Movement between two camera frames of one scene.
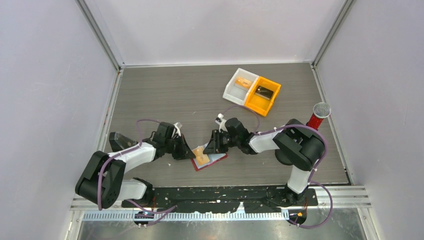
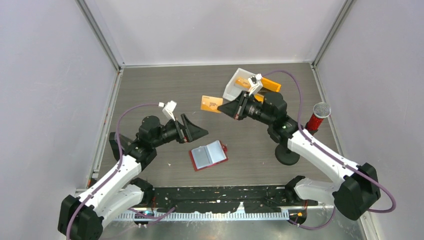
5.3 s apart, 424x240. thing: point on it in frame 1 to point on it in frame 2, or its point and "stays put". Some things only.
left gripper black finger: (186, 153) to (188, 132)
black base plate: (226, 199) stays put
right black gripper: (214, 145) to (235, 109)
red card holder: (213, 158) stays put
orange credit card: (201, 157) to (211, 103)
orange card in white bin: (243, 82) stays put
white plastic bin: (240, 86) stays put
